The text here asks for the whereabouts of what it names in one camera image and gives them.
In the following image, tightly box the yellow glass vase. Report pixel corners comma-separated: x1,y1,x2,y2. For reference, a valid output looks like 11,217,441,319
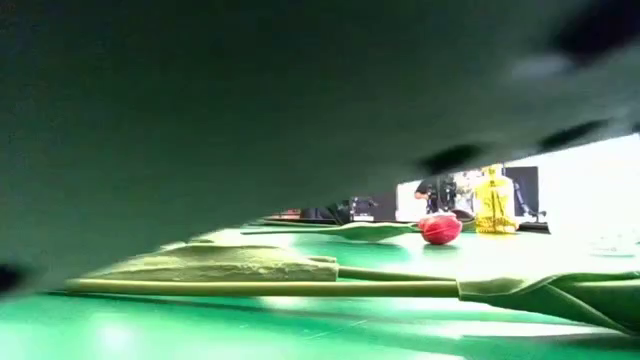
472,163,519,235

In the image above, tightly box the seated person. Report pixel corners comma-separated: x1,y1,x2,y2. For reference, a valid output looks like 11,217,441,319
413,174,459,215

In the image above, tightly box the black partition panel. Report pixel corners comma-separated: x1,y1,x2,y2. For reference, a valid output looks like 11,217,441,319
504,166,540,217

